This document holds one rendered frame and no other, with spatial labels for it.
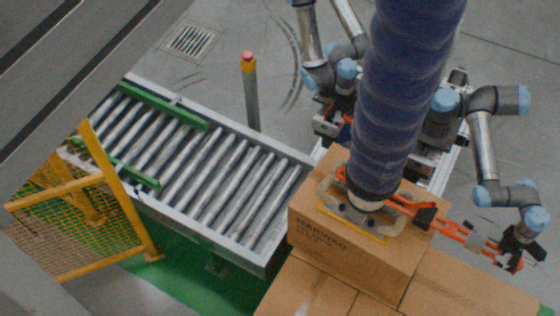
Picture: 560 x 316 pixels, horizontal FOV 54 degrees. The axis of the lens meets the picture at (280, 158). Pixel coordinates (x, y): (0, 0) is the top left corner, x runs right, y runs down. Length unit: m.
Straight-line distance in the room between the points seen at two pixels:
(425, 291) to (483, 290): 0.29
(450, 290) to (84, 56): 2.70
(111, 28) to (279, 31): 4.24
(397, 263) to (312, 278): 0.64
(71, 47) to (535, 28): 4.76
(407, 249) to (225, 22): 2.86
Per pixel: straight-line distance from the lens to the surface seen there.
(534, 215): 2.01
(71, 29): 0.31
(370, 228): 2.35
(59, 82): 0.32
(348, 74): 2.22
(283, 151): 3.12
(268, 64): 4.32
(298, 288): 2.82
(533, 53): 4.77
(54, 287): 2.70
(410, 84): 1.62
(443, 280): 2.93
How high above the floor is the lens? 3.21
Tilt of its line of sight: 58 degrees down
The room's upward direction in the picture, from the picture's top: 2 degrees counter-clockwise
